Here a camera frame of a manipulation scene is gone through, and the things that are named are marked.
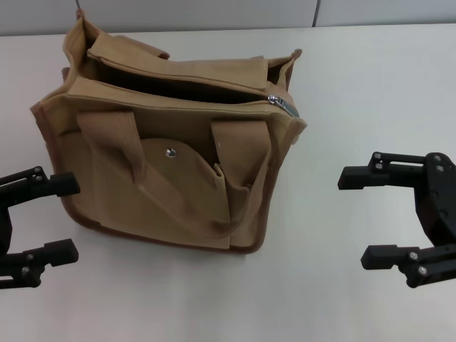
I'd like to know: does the khaki canvas food bag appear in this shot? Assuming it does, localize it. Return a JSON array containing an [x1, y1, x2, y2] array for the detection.
[[30, 6, 308, 254]]

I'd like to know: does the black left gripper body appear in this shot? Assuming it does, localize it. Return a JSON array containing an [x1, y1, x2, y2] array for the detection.
[[0, 204, 14, 256]]

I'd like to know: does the silver zipper pull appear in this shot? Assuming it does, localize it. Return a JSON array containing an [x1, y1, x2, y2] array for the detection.
[[267, 94, 300, 118]]

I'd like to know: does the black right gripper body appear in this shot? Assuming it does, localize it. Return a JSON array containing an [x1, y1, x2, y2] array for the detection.
[[413, 152, 456, 247]]

